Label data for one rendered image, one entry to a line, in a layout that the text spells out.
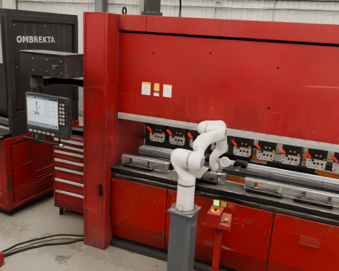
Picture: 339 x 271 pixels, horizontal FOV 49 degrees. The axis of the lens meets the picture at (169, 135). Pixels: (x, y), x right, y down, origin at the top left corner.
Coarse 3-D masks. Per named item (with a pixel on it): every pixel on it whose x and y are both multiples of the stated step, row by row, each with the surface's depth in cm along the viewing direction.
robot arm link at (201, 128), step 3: (219, 120) 288; (201, 123) 280; (204, 123) 279; (207, 123) 278; (213, 123) 285; (216, 123) 285; (219, 123) 286; (222, 123) 287; (198, 126) 280; (201, 126) 278; (204, 126) 277; (225, 126) 290; (198, 129) 280; (201, 129) 278; (204, 129) 277; (201, 132) 279; (204, 132) 277; (225, 138) 295
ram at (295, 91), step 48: (144, 48) 336; (192, 48) 320; (240, 48) 305; (288, 48) 292; (336, 48) 279; (144, 96) 347; (192, 96) 330; (240, 96) 314; (288, 96) 300; (336, 96) 287; (288, 144) 308; (336, 144) 295
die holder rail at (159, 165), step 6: (126, 156) 371; (132, 156) 369; (138, 156) 370; (132, 162) 370; (138, 162) 368; (144, 162) 365; (156, 162) 360; (162, 162) 358; (168, 162) 359; (156, 168) 362; (162, 168) 360; (168, 168) 363
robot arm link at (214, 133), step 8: (208, 128) 275; (216, 128) 272; (224, 128) 273; (200, 136) 265; (208, 136) 266; (216, 136) 269; (224, 136) 273; (200, 144) 256; (208, 144) 265; (192, 152) 247; (200, 152) 247; (192, 160) 244; (200, 160) 244; (192, 168) 246; (200, 168) 247
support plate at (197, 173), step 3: (201, 168) 340; (204, 168) 341; (207, 168) 341; (192, 171) 332; (195, 171) 333; (198, 171) 333; (201, 171) 334; (204, 171) 334; (195, 174) 325; (198, 174) 326; (201, 174) 326; (195, 177) 320; (198, 177) 319
